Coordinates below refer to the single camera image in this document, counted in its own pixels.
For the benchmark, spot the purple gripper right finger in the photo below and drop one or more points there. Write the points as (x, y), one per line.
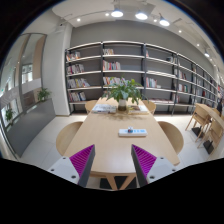
(150, 168)

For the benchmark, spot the ceiling spotlight left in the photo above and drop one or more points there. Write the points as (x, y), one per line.
(116, 13)

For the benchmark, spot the ceiling spotlight middle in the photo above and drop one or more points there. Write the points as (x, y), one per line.
(141, 16)

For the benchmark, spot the book right of plant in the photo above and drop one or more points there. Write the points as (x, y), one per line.
(137, 109)

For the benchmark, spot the small plant on partition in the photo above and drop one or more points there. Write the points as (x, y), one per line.
(43, 94)

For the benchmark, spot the wooden chair far right side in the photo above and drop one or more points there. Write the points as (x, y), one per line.
(202, 117)

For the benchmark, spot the ceiling spotlight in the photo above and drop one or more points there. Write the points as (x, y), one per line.
(141, 16)
(116, 13)
(164, 22)

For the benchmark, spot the charger plug on strip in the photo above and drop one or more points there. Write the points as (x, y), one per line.
(130, 129)

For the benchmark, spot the white power strip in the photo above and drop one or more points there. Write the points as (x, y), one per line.
(132, 133)

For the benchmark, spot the potted green plant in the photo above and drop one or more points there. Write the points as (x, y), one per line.
(123, 91)

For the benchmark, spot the ceiling spotlight right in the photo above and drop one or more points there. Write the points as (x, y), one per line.
(164, 22)

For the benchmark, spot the long wooden table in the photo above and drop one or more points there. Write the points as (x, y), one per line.
(113, 159)

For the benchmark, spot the large grey bookshelf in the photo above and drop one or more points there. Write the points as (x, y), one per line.
(169, 79)

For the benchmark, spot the wooden chair near left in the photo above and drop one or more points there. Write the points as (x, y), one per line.
(66, 135)

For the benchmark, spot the open magazine left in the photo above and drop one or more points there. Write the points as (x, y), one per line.
(104, 108)

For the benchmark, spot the wooden chair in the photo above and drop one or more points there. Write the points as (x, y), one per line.
(173, 134)
(202, 117)
(89, 105)
(212, 138)
(66, 135)

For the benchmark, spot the wooden table right side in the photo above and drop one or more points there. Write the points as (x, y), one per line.
(211, 113)

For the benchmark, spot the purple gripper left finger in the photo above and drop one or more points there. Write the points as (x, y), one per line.
(75, 168)

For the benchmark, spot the wooden chair far left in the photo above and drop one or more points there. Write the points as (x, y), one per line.
(89, 105)

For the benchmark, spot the wooden chair near right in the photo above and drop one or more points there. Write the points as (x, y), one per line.
(173, 134)

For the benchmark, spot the grey low partition wall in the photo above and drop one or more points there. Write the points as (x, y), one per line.
(21, 134)

